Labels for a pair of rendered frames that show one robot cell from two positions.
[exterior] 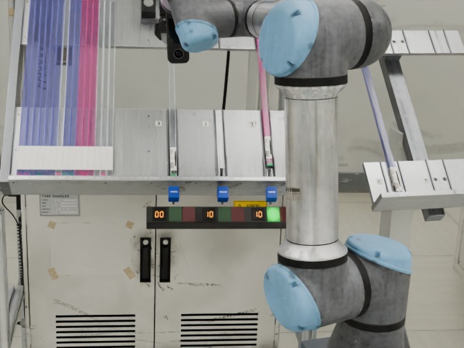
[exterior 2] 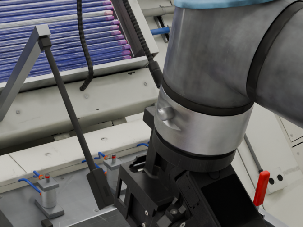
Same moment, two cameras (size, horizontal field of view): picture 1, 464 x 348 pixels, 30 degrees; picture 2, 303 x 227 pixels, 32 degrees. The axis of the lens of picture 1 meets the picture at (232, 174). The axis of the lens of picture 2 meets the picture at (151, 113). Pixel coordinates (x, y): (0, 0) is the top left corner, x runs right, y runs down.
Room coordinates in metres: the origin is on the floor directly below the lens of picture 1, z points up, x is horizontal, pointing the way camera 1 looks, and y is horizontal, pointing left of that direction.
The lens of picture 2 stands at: (1.45, 0.35, 1.06)
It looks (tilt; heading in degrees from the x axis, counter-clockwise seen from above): 13 degrees up; 333
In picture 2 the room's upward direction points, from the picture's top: 23 degrees counter-clockwise
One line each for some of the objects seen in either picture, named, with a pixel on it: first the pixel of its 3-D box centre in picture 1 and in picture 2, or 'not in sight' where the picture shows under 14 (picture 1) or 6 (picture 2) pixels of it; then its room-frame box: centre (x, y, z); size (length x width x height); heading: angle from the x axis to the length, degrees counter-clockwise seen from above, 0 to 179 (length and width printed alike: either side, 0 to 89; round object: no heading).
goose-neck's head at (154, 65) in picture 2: not in sight; (157, 74); (2.18, -0.06, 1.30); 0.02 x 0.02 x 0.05
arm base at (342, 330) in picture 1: (370, 334); not in sight; (1.39, -0.26, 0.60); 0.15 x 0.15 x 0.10
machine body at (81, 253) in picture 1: (152, 240); not in sight; (2.46, 0.23, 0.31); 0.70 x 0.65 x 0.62; 97
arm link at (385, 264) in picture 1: (373, 275); not in sight; (1.38, -0.25, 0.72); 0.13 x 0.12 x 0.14; 122
